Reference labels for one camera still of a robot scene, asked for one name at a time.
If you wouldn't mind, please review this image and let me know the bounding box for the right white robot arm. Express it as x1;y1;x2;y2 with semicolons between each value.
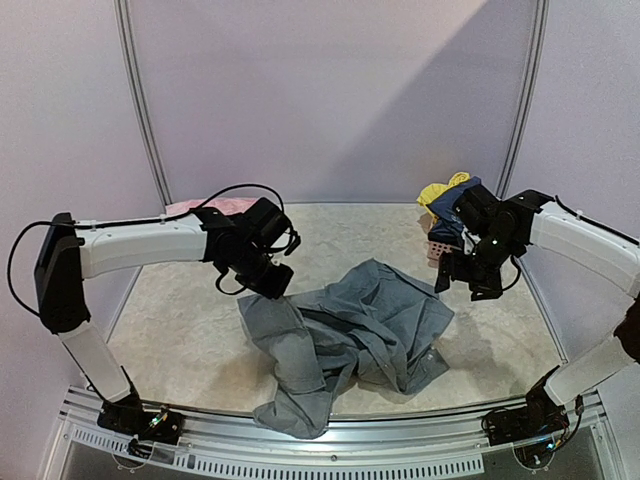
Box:
435;185;639;436

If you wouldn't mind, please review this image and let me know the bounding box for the pink perforated laundry basket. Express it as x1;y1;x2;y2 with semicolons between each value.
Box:
427;240;461;262

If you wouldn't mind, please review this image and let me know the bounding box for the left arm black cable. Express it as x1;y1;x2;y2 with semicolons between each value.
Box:
6;220;56;319

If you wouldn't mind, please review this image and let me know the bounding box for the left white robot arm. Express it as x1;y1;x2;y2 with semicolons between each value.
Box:
34;198;300;434

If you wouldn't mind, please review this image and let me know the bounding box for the left aluminium wall post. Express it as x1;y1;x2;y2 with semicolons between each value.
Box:
114;0;172;205

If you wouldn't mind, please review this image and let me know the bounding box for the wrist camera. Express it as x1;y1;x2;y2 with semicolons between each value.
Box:
243;197;292;247
454;184;499;232

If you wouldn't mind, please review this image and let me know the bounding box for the yellow garment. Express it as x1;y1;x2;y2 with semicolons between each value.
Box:
416;172;471;220

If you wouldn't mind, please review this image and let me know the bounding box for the pink folded garment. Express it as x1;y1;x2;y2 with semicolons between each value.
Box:
165;197;257;216

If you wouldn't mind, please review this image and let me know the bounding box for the navy printed t-shirt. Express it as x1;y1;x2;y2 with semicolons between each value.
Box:
427;176;482;247

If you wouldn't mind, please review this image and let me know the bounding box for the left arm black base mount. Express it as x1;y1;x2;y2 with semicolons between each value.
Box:
97;385;185;445

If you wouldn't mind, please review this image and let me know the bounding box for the aluminium wall post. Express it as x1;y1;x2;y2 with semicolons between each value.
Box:
496;0;549;198
114;0;172;205

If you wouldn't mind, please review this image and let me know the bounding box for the grey-blue button shirt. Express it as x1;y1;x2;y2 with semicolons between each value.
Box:
237;259;454;440

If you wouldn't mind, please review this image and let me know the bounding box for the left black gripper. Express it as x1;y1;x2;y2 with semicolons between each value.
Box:
224;243;294;299

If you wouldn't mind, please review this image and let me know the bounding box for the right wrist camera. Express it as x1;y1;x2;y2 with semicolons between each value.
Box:
454;184;499;232

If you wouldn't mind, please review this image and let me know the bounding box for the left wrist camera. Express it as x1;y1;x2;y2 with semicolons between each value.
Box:
243;197;292;247

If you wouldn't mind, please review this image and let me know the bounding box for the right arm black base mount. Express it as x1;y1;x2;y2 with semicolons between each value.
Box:
481;366;584;470

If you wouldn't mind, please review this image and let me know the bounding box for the right aluminium wall post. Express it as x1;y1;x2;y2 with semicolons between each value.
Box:
496;0;549;198

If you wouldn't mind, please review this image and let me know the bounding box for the aluminium front rail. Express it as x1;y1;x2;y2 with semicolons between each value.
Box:
42;387;628;479

